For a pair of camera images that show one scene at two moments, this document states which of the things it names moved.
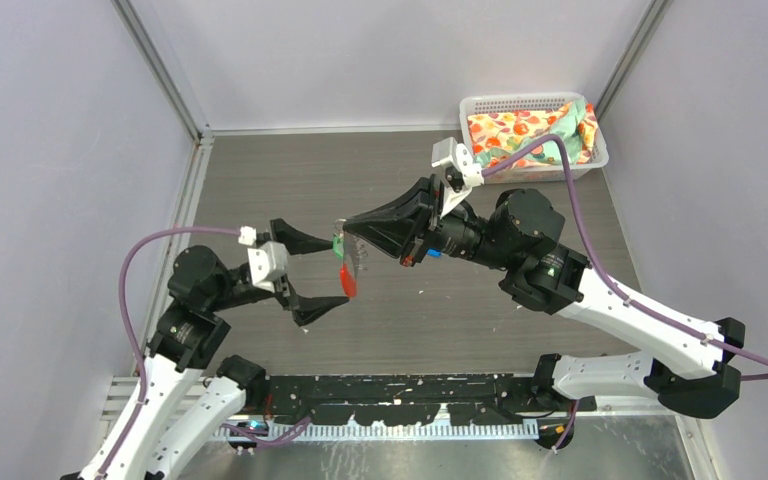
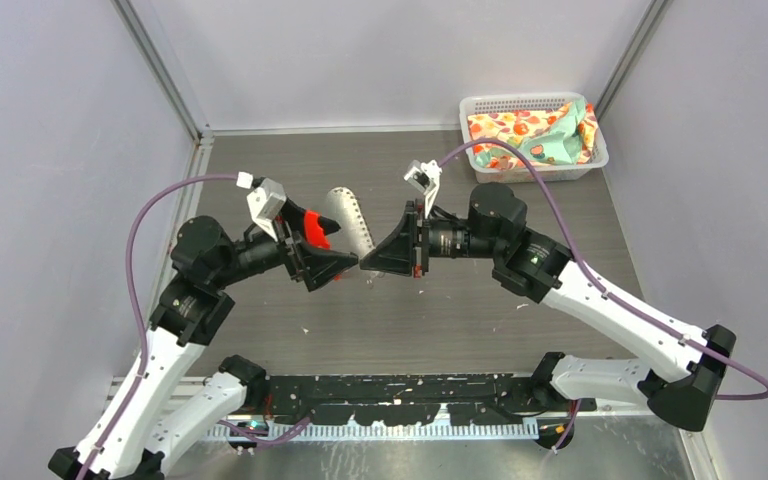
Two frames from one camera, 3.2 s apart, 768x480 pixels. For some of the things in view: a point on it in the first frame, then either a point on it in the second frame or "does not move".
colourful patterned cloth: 495,137 does not move
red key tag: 348,281 → 314,232
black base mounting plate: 412,399 does not move
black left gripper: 304,307 → 317,265
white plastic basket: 498,103 does not move
